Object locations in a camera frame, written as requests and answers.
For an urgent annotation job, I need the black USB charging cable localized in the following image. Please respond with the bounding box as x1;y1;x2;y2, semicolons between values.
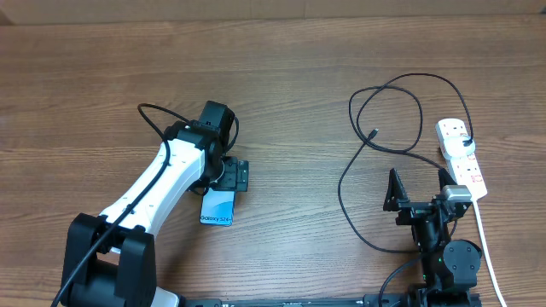
337;72;475;254

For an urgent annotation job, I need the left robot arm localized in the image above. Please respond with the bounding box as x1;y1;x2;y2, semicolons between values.
52;101;249;307

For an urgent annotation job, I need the white power strip cord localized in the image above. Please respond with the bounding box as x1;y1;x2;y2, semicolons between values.
471;200;508;307

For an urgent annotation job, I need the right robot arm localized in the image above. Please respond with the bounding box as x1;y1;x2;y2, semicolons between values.
377;169;483;306

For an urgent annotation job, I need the blue Galaxy S24+ smartphone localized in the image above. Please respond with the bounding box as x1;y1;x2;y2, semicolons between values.
200;189;235;227

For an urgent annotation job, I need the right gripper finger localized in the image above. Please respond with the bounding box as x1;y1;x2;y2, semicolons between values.
438;168;457;189
383;168;410;211

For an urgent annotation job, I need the white power strip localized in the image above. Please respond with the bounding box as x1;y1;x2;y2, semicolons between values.
435;119;487;201

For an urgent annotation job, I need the white charger plug adapter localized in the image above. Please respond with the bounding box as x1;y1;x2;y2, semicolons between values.
441;136;476;160

